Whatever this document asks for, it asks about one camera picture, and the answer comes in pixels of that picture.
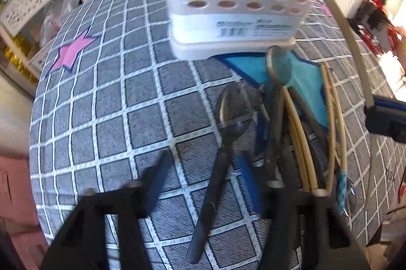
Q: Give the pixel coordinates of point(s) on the bamboo chopstick centre right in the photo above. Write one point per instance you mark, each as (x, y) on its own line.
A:
(304, 146)

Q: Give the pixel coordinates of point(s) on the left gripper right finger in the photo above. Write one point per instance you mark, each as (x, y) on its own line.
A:
(299, 218)

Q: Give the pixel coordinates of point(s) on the grey checked tablecloth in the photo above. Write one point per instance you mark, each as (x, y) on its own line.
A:
(99, 124)

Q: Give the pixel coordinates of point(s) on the plastic bag on shelf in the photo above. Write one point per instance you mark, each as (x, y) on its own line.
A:
(56, 13)

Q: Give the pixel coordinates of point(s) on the red items on wall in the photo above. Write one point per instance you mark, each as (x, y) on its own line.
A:
(373, 26)

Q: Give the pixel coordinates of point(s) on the bamboo chopstick right inner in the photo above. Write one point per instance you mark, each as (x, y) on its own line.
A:
(331, 127)

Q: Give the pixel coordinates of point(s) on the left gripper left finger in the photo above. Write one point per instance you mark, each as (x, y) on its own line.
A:
(81, 241)

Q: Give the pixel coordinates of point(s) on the bamboo chopstick right outer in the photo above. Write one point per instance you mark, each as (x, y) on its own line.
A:
(340, 120)

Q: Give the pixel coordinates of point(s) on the black handled steel spoon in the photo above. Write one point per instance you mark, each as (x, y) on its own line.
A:
(233, 115)

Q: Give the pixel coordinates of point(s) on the bamboo chopstick aloft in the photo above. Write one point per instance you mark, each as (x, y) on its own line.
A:
(354, 49)

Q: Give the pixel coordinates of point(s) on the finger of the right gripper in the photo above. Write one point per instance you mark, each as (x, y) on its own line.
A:
(387, 117)

